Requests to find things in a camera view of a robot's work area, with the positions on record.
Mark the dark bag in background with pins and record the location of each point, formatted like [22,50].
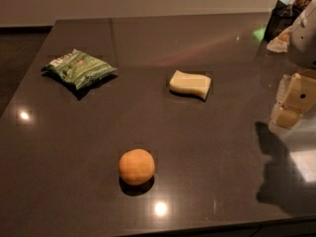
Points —
[281,18]

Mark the yellow sponge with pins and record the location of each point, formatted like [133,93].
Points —
[190,84]

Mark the green chip bag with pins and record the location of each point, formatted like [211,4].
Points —
[79,69]

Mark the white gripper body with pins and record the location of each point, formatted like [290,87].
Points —
[304,41]

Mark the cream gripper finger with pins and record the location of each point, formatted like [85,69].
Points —
[300,98]
[282,88]

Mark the orange fruit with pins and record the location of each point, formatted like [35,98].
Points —
[136,167]

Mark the white wrapped snack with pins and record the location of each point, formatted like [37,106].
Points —
[280,43]

